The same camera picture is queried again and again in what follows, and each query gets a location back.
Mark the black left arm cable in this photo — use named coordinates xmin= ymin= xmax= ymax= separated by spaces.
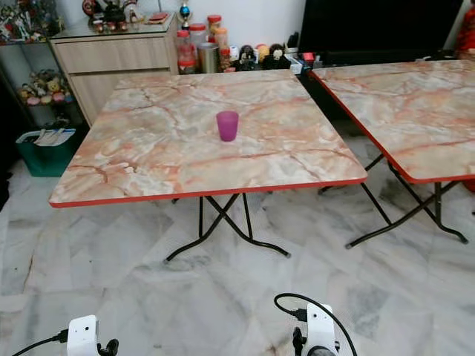
xmin=13 ymin=332 xmax=69 ymax=356

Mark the small gold blue trophy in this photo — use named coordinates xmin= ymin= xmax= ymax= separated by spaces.
xmin=179 ymin=0 xmax=192 ymax=30

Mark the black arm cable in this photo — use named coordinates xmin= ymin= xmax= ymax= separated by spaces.
xmin=13 ymin=332 xmax=69 ymax=356
xmin=274 ymin=293 xmax=358 ymax=356

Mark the red hanging decoration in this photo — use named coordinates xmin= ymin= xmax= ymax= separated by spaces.
xmin=459 ymin=7 xmax=475 ymax=60

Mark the glass display shelf unit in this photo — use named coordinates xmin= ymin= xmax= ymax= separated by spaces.
xmin=0 ymin=0 xmax=81 ymax=128

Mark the stainless steel tumbler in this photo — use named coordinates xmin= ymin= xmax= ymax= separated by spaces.
xmin=197 ymin=42 xmax=220 ymax=73

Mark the black television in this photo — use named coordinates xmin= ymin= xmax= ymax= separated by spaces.
xmin=297 ymin=0 xmax=465 ymax=57

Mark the white papers bundle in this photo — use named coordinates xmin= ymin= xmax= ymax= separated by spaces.
xmin=33 ymin=128 xmax=76 ymax=147

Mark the colourful plush toys cluster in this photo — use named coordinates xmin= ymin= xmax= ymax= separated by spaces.
xmin=19 ymin=70 xmax=73 ymax=106

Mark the marble-print folding table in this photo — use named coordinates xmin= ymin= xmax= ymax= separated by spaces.
xmin=49 ymin=70 xmax=368 ymax=264
xmin=310 ymin=59 xmax=475 ymax=249

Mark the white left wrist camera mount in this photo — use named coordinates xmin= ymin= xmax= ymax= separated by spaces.
xmin=67 ymin=315 xmax=100 ymax=356

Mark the tall red-lid plastic jar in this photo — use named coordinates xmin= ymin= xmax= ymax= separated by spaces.
xmin=176 ymin=30 xmax=195 ymax=74

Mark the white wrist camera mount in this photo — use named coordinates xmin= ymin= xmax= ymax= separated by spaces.
xmin=305 ymin=303 xmax=339 ymax=356
xmin=67 ymin=315 xmax=100 ymax=356

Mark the row of small dolls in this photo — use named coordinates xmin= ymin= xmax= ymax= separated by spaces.
xmin=236 ymin=43 xmax=294 ymax=71

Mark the light wooden cabinet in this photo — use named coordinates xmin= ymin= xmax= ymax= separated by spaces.
xmin=50 ymin=30 xmax=179 ymax=125

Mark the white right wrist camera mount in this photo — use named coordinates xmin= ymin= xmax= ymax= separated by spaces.
xmin=305 ymin=303 xmax=339 ymax=356

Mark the dark teapot ornament set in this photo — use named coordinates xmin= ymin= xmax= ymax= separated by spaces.
xmin=82 ymin=0 xmax=145 ymax=34

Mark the purple plastic cup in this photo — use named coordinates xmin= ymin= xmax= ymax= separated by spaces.
xmin=216 ymin=111 xmax=240 ymax=142

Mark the green plastic bin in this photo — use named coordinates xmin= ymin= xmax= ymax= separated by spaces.
xmin=16 ymin=128 xmax=76 ymax=177

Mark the wide red-lid clear jar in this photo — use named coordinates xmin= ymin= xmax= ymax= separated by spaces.
xmin=189 ymin=23 xmax=209 ymax=47

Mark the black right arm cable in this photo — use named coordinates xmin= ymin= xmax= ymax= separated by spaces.
xmin=274 ymin=293 xmax=358 ymax=356

